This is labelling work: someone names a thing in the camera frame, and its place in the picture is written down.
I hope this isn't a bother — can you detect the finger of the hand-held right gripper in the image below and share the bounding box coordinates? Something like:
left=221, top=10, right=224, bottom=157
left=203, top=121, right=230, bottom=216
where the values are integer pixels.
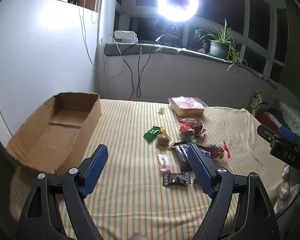
left=257, top=124, right=284, bottom=144
left=278, top=126, right=300, bottom=143

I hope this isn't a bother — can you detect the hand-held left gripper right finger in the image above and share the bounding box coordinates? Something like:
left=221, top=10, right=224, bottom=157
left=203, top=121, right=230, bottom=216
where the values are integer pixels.
left=187, top=144, right=278, bottom=240

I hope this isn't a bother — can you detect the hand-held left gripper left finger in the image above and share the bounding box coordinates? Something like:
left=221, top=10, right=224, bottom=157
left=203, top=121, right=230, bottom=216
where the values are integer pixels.
left=16, top=144, right=109, bottom=240

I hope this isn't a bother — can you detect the red-lid snack cup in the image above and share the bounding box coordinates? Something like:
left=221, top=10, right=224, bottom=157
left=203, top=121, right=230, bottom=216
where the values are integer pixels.
left=179, top=125, right=196, bottom=143

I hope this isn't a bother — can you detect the cardboard box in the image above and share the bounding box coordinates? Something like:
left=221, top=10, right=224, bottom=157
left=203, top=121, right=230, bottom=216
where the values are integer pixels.
left=6, top=92, right=102, bottom=176

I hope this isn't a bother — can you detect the green snack packet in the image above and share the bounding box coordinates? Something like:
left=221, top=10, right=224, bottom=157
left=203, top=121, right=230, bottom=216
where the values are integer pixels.
left=143, top=126, right=161, bottom=143

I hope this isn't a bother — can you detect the red box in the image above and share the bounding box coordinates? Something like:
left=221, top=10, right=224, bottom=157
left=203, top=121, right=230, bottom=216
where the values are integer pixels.
left=255, top=110, right=283, bottom=131

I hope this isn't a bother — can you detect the white lace cloth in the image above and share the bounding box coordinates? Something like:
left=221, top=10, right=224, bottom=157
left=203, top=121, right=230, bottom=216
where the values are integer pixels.
left=275, top=100, right=300, bottom=140

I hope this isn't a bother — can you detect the blue white snack packet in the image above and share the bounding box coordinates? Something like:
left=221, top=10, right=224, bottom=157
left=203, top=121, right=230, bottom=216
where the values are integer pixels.
left=181, top=144, right=213, bottom=158

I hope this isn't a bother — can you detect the brown snack bar packet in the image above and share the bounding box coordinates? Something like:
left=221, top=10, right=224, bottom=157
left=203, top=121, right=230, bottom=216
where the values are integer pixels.
left=174, top=144, right=192, bottom=172

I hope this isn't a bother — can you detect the dark brown candy packet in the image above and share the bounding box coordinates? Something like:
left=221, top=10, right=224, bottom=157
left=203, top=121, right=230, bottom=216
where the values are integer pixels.
left=162, top=172, right=192, bottom=187

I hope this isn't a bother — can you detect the dark red meat snack packet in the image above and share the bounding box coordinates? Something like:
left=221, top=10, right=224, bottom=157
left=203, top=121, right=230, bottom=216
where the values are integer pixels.
left=197, top=144, right=225, bottom=159

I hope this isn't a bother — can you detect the green snack bag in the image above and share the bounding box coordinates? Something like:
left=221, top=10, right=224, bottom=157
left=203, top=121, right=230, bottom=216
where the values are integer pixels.
left=247, top=90, right=268, bottom=115

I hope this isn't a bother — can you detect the white stuffed toy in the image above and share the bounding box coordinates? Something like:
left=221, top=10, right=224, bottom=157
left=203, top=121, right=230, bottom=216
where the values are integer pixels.
left=275, top=165, right=300, bottom=213

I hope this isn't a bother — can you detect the red-edged clear packet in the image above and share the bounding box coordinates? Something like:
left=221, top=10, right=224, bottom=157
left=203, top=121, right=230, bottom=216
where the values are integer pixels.
left=221, top=141, right=233, bottom=159

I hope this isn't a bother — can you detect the pink snack packet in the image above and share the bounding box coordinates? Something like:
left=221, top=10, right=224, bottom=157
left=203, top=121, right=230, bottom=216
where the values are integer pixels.
left=157, top=154, right=172, bottom=173

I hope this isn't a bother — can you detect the packaged brown egg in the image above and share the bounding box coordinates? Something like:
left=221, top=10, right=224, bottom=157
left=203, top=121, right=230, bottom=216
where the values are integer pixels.
left=157, top=134, right=175, bottom=149

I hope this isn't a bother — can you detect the bagged sliced bread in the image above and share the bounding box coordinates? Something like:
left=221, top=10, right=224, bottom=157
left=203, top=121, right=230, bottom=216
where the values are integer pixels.
left=168, top=96, right=208, bottom=117

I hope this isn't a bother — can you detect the potted spider plant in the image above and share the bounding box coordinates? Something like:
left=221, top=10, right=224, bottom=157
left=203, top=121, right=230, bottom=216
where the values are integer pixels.
left=197, top=19, right=248, bottom=77

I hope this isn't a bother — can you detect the small dark figurine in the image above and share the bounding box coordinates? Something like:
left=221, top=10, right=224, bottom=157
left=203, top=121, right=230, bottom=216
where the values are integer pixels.
left=199, top=39, right=210, bottom=53

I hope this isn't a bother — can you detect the white power strip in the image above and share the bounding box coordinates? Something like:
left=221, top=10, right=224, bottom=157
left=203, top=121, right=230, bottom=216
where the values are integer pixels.
left=113, top=31, right=138, bottom=43

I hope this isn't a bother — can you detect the black cable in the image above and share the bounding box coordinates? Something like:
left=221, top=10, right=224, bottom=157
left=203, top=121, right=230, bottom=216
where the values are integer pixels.
left=136, top=36, right=162, bottom=98
left=121, top=42, right=143, bottom=100

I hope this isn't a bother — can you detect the thin white cable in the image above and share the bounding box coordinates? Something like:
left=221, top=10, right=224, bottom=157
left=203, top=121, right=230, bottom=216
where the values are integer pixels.
left=100, top=37, right=127, bottom=77

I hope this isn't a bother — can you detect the white wall cable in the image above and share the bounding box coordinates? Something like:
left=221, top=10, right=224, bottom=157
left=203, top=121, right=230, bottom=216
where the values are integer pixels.
left=77, top=4, right=98, bottom=73

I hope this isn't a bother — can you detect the ring light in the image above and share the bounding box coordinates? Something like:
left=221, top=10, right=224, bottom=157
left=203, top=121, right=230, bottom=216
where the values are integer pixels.
left=156, top=0, right=199, bottom=23

